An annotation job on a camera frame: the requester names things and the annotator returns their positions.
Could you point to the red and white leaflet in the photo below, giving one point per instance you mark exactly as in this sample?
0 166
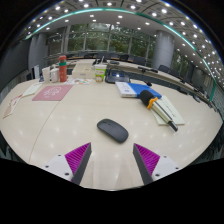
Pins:
12 105

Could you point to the white standing panel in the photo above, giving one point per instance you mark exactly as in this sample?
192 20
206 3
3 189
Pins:
35 71

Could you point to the red bottle with green band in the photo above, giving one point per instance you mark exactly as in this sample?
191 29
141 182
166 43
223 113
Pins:
62 68

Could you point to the black computer mouse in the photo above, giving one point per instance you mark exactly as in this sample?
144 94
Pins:
112 130

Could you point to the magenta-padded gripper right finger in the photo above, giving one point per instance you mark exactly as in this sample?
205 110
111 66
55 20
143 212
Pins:
146 158

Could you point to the dark conference microphone console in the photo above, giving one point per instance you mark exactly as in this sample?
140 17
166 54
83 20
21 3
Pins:
117 76

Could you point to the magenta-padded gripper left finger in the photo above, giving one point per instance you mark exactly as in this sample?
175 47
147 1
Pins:
77 156

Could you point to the ceiling lights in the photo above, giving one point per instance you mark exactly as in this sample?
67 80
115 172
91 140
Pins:
109 4

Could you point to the dark office chairs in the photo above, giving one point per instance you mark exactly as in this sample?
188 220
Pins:
163 68

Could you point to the long curved wooden desk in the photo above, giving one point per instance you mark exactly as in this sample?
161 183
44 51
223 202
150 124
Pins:
133 66

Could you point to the colourful sticker sheet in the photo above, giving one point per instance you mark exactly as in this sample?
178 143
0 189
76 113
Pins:
79 81

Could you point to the blue and white book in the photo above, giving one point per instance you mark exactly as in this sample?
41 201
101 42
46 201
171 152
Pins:
138 89

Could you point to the pink printed mouse pad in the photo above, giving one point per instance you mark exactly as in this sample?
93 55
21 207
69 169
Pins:
52 92

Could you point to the green-printed paper cup with straw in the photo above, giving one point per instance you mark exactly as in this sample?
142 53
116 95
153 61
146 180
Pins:
100 72

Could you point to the white booklet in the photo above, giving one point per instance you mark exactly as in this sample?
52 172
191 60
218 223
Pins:
32 89

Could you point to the white printed paper sheet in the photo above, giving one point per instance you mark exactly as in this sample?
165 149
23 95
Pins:
173 110

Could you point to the white paper cup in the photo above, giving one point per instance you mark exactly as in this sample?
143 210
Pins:
46 74

